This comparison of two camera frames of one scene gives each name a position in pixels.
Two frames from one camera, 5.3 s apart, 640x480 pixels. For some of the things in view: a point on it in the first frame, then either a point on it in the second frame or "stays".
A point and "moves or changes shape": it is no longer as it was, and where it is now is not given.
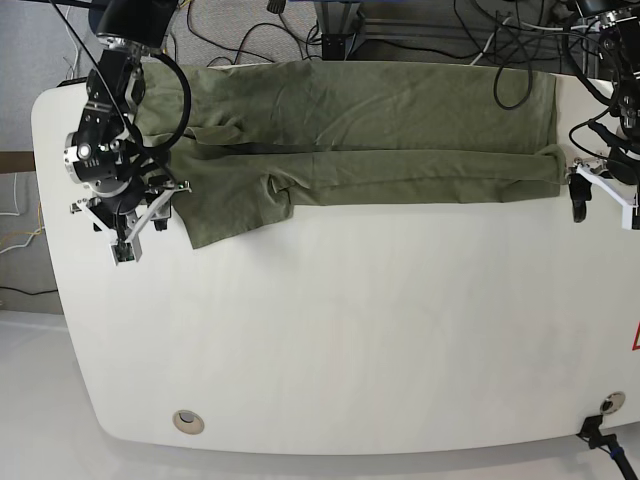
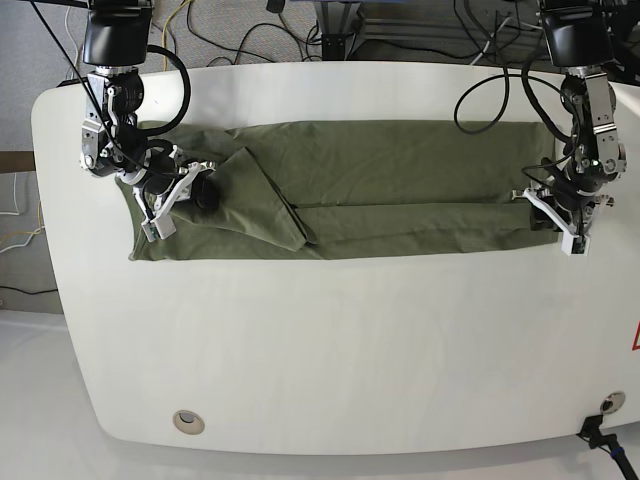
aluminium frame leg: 341,24 stays
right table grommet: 612,402 stays
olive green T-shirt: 239,144 moves or changes shape
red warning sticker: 636,340 stays
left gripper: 125,214 -> 167,179
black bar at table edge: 72,81 stays
